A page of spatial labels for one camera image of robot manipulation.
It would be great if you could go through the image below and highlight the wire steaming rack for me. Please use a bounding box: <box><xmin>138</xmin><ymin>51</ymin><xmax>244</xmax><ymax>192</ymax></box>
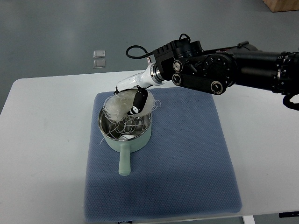
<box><xmin>107</xmin><ymin>119</ymin><xmax>146</xmax><ymax>140</ymax></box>

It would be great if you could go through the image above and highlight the mint green steel pot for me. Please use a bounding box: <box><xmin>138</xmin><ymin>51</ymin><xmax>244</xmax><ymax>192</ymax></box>
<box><xmin>98</xmin><ymin>110</ymin><xmax>152</xmax><ymax>176</ymax></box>

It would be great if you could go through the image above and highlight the white vermicelli nest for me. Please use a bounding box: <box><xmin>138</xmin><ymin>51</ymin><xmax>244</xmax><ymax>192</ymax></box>
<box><xmin>101</xmin><ymin>90</ymin><xmax>161</xmax><ymax>123</ymax></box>

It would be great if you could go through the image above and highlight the blue grey table mat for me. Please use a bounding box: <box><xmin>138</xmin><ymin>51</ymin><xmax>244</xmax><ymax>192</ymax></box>
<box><xmin>84</xmin><ymin>88</ymin><xmax>242</xmax><ymax>223</ymax></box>

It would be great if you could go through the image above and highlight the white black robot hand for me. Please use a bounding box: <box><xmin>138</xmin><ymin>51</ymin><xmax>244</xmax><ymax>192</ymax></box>
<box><xmin>114</xmin><ymin>63</ymin><xmax>166</xmax><ymax>115</ymax></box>

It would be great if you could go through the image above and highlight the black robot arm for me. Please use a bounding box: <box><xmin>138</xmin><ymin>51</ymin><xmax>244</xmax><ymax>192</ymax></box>
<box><xmin>149</xmin><ymin>34</ymin><xmax>299</xmax><ymax>110</ymax></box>

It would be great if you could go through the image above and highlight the upper metal floor plate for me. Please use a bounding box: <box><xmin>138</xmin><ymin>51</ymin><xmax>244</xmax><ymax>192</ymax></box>
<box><xmin>93</xmin><ymin>49</ymin><xmax>106</xmax><ymax>58</ymax></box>

